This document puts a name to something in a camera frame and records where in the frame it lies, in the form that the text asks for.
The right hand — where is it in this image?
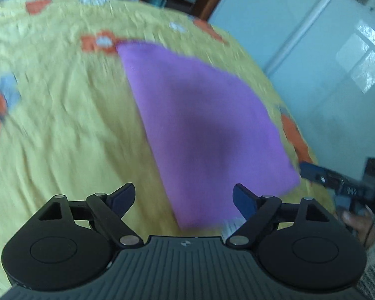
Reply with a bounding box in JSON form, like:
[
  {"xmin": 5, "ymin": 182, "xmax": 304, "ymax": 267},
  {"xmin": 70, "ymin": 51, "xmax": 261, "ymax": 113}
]
[{"xmin": 341, "ymin": 208, "xmax": 375, "ymax": 249}]

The yellow carrot print bedspread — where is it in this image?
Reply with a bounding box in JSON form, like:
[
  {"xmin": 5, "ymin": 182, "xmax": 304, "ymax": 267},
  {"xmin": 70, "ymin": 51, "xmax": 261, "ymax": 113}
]
[{"xmin": 0, "ymin": 0, "xmax": 337, "ymax": 300}]

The white wardrobe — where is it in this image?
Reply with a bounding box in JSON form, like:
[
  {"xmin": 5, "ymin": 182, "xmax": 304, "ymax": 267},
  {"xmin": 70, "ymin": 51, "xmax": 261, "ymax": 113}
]
[{"xmin": 210, "ymin": 0, "xmax": 375, "ymax": 179}]

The purple knit sweater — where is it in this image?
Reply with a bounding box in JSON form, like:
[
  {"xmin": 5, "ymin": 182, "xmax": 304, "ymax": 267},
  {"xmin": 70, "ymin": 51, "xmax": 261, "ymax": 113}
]
[{"xmin": 117, "ymin": 42, "xmax": 300, "ymax": 229}]

